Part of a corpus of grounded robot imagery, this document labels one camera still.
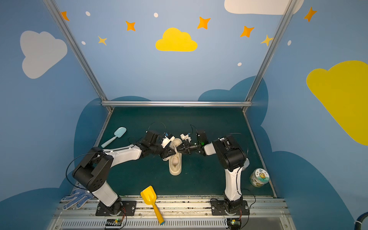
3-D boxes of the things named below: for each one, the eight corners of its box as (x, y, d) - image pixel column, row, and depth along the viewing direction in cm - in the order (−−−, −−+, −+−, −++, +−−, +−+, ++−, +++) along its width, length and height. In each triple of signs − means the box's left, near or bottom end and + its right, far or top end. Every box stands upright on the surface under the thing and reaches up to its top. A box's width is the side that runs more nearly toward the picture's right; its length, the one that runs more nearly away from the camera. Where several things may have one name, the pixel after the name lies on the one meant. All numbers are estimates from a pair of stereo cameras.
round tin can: (251, 187, 84) (257, 182, 77) (247, 173, 89) (253, 167, 82) (264, 187, 84) (271, 182, 77) (259, 173, 89) (266, 167, 82)
